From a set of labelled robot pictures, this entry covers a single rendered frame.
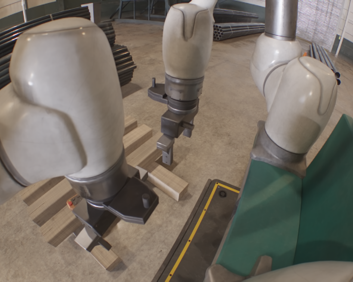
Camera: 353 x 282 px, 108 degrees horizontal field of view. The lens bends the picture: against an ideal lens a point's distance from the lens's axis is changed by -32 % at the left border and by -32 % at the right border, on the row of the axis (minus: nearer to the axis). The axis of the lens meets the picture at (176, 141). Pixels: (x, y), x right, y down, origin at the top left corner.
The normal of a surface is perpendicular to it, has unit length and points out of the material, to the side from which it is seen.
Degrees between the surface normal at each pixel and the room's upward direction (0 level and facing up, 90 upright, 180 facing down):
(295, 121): 88
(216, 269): 12
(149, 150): 0
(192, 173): 0
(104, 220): 90
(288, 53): 77
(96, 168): 101
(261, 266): 7
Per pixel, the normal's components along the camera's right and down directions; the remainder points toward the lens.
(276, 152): -0.74, 0.36
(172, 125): -0.46, 0.60
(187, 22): -0.07, 0.51
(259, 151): -0.18, -0.62
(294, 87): -0.87, 0.08
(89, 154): 0.55, 0.65
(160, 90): 0.06, -0.72
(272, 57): -0.61, 0.33
